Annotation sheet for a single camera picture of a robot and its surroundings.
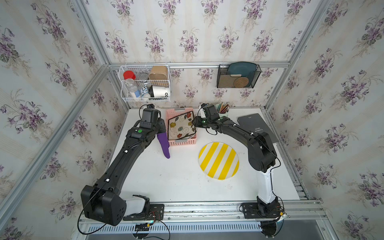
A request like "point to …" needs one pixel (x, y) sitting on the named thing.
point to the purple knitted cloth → (164, 143)
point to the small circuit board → (142, 227)
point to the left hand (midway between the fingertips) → (163, 124)
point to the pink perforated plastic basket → (191, 139)
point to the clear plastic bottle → (131, 87)
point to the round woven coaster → (241, 82)
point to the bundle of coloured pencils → (223, 108)
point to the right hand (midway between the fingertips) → (195, 121)
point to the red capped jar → (128, 74)
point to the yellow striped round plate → (219, 160)
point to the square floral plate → (181, 126)
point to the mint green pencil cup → (223, 114)
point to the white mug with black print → (159, 91)
